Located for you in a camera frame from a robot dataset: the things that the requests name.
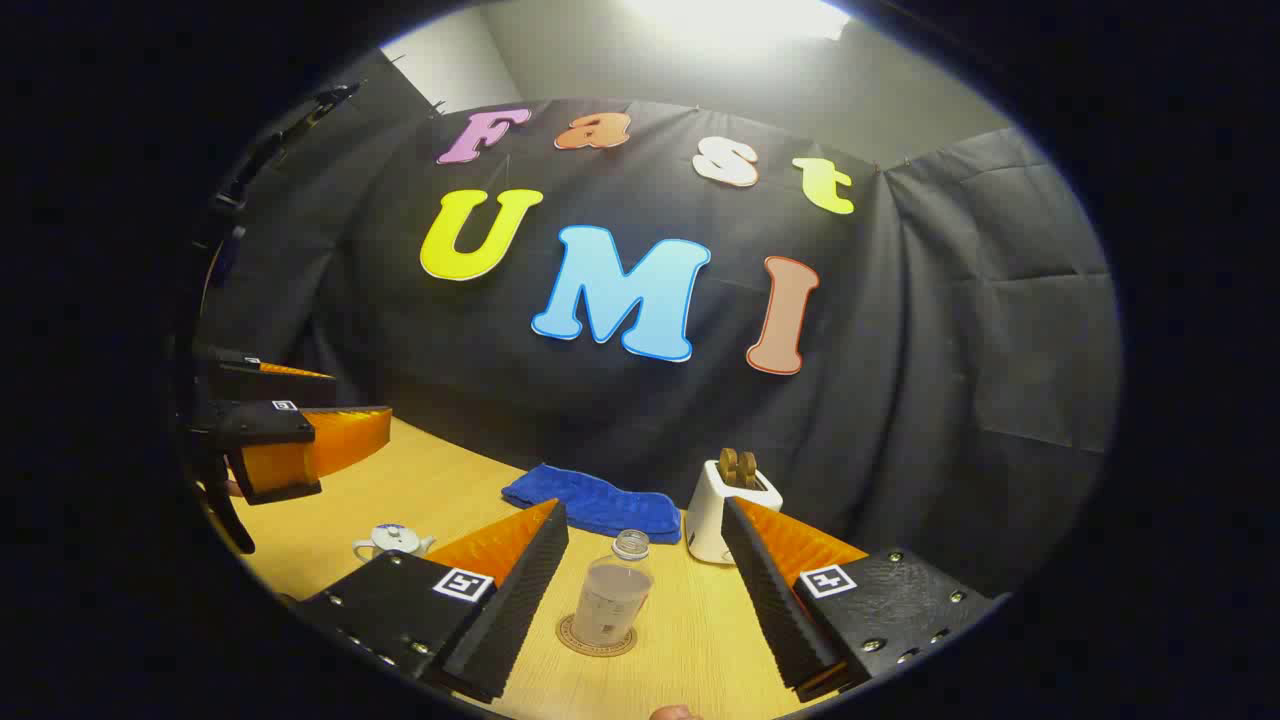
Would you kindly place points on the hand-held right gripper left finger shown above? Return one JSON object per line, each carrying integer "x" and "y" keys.
{"x": 520, "y": 590}

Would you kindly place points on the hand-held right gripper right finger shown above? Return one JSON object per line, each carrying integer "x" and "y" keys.
{"x": 770, "y": 590}

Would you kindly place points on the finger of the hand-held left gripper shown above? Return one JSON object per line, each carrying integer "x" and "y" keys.
{"x": 250, "y": 378}
{"x": 270, "y": 435}

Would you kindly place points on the round wooden coaster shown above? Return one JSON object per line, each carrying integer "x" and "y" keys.
{"x": 572, "y": 640}

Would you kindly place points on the clear plastic water bottle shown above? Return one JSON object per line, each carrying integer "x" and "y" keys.
{"x": 610, "y": 600}

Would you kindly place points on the white teacup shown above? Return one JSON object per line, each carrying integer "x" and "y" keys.
{"x": 392, "y": 546}

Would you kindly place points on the white toaster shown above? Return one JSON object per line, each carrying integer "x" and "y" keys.
{"x": 708, "y": 520}

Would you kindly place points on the wooden toast slice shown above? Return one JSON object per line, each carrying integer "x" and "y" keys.
{"x": 728, "y": 464}
{"x": 748, "y": 470}

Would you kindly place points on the blue towel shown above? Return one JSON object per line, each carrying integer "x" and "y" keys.
{"x": 610, "y": 505}

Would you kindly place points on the ceiling light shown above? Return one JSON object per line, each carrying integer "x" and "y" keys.
{"x": 740, "y": 15}

